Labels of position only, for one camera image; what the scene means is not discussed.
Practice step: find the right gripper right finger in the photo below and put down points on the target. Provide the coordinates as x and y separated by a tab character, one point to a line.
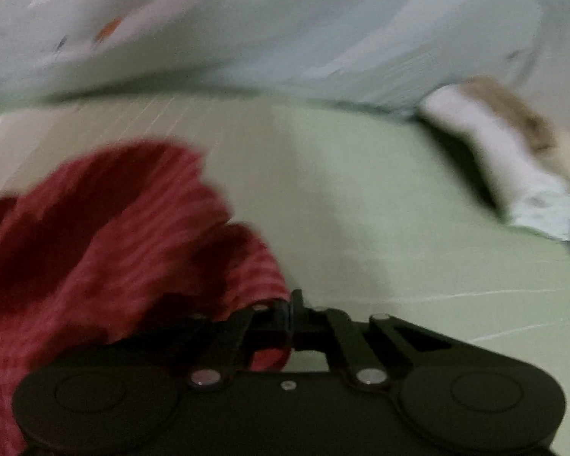
333	333

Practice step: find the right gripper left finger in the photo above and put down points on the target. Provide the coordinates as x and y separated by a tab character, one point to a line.
253	340

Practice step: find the red checkered shirt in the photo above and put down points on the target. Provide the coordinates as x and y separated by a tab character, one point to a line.
89	250

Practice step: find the white folded garment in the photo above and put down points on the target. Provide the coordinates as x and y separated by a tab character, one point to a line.
528	194

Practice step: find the carrot print bed sheet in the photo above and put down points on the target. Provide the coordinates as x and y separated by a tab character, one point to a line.
385	53

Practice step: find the beige folded garment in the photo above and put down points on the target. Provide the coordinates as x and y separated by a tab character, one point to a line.
547	142

